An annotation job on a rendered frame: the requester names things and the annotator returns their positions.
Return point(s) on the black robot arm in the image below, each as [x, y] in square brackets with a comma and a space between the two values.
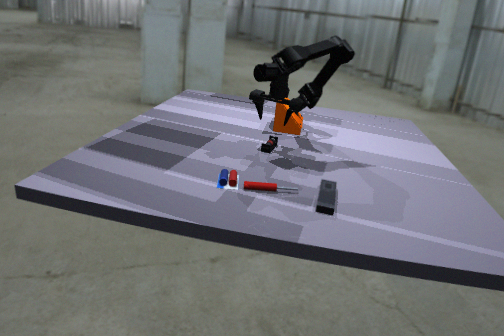
[295, 57]

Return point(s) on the red-handled screwdriver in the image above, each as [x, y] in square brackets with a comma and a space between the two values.
[264, 186]

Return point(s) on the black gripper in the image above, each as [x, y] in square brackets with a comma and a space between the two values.
[277, 92]

